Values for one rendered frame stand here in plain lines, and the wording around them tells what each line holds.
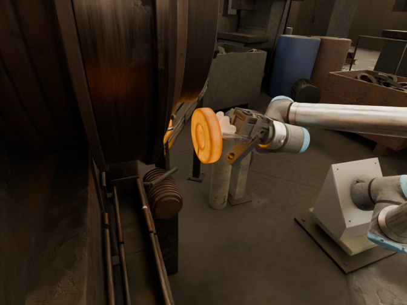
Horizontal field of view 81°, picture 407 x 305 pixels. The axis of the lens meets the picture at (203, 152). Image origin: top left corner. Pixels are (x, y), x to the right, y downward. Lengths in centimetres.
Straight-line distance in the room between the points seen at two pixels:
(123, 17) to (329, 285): 142
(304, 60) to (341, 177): 261
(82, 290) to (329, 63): 408
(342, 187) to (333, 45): 296
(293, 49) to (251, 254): 298
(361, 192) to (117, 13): 137
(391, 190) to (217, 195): 88
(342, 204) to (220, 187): 66
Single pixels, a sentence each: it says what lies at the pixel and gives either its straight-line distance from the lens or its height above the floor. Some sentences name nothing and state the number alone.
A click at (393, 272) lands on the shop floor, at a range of 172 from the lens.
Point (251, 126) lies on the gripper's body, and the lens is 69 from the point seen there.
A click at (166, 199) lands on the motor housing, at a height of 52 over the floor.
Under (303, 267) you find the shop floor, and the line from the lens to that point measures 148.
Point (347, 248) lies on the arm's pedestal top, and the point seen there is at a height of 11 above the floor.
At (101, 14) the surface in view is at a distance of 21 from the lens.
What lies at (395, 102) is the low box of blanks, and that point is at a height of 52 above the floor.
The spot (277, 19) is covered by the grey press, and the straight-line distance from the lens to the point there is 448.
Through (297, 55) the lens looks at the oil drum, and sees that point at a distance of 380.
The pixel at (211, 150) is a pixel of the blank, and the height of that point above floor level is 82.
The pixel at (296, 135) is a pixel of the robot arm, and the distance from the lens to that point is 80.
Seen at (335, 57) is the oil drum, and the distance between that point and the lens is 419.
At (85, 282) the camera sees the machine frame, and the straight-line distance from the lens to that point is 31.
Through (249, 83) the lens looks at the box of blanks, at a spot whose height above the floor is 37.
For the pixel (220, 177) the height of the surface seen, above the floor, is 27.
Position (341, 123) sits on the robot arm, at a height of 84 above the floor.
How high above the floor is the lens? 112
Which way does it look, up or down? 31 degrees down
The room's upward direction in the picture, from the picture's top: 4 degrees clockwise
